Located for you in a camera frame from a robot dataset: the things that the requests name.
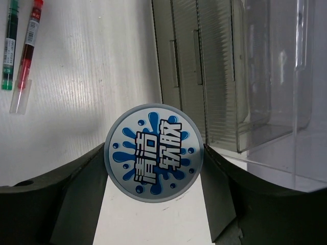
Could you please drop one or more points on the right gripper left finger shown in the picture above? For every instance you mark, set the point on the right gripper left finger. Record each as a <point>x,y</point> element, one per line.
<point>59,207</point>

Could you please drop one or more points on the clear plastic drawer organizer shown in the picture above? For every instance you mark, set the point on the clear plastic drawer organizer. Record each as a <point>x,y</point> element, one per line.
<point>252,77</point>

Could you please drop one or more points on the blue cleaning gel jar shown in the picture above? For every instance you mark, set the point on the blue cleaning gel jar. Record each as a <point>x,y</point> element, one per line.
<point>153,153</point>

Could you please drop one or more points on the red refill pen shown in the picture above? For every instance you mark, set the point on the red refill pen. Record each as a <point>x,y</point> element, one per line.
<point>23,83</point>

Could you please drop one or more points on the green refill pen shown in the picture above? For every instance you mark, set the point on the green refill pen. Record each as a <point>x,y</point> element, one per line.
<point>10,45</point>

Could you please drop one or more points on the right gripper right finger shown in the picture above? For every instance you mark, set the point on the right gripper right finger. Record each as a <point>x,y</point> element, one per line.
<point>244,209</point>

